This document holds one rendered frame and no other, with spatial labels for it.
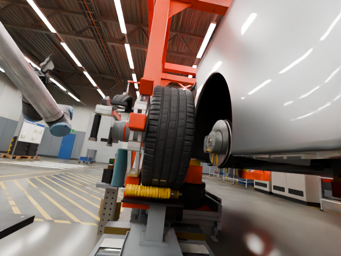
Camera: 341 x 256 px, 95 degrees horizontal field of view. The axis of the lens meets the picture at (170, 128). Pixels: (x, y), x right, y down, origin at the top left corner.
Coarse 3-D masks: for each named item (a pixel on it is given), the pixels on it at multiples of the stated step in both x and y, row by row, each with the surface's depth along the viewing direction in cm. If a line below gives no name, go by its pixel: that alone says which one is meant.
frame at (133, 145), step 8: (144, 96) 100; (136, 104) 82; (144, 104) 82; (136, 112) 81; (144, 112) 81; (128, 144) 77; (136, 144) 78; (144, 144) 127; (128, 152) 79; (136, 152) 79; (128, 160) 82; (136, 160) 82; (128, 168) 86; (136, 168) 86; (136, 176) 89
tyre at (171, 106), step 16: (160, 96) 82; (176, 96) 85; (192, 96) 88; (160, 112) 78; (176, 112) 78; (192, 112) 80; (160, 128) 75; (176, 128) 76; (192, 128) 77; (160, 144) 74; (176, 144) 75; (192, 144) 76; (144, 160) 76; (160, 160) 76; (176, 160) 76; (144, 176) 80; (160, 176) 81; (176, 176) 81
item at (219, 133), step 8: (224, 120) 105; (216, 128) 112; (224, 128) 99; (208, 136) 114; (216, 136) 102; (224, 136) 98; (216, 144) 100; (224, 144) 96; (216, 152) 104; (224, 152) 95; (224, 160) 95
